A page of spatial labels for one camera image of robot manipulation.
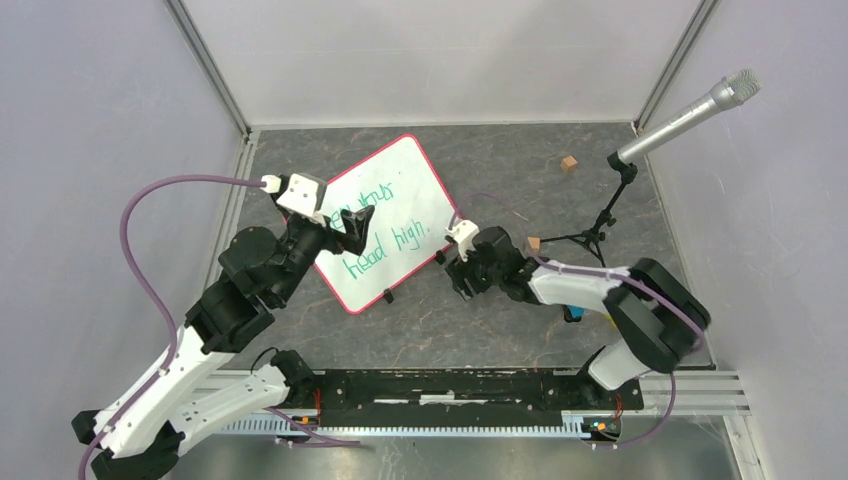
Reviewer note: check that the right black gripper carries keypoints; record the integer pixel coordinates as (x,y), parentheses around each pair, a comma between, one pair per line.
(458,270)

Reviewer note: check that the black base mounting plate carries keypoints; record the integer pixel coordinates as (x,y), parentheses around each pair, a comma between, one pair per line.
(534,397)

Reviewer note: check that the blue whiteboard eraser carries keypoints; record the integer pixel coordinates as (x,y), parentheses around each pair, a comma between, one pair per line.
(572,314)

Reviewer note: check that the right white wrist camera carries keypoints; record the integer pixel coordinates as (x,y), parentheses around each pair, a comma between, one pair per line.
(462,235)

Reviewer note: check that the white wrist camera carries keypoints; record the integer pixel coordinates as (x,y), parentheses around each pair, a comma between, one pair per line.
(462,235)
(299,194)

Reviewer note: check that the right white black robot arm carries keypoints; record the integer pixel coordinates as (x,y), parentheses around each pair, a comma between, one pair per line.
(659,320)

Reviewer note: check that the silver microphone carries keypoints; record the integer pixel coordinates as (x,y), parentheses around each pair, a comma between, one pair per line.
(729,92)

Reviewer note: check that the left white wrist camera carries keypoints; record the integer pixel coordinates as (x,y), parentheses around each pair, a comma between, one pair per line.
(299,194)

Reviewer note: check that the wooden cube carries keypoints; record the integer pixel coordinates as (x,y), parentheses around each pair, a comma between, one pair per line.
(534,244)
(569,164)

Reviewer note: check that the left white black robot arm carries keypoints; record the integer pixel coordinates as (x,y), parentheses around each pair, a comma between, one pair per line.
(143,434)

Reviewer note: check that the far wooden cube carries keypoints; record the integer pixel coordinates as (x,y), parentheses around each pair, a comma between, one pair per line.
(569,164)

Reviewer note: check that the aluminium cable duct rail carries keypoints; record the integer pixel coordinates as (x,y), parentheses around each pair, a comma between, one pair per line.
(568,427)

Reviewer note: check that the near wooden cube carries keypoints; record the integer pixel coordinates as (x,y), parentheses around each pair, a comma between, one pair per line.
(534,244)

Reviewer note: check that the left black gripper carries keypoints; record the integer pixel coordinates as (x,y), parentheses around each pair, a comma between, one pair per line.
(355,236)

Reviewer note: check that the pink framed whiteboard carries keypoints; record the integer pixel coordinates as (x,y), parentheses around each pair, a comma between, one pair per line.
(412,210)

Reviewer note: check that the black microphone tripod stand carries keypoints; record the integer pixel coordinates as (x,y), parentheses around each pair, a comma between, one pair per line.
(590,239)

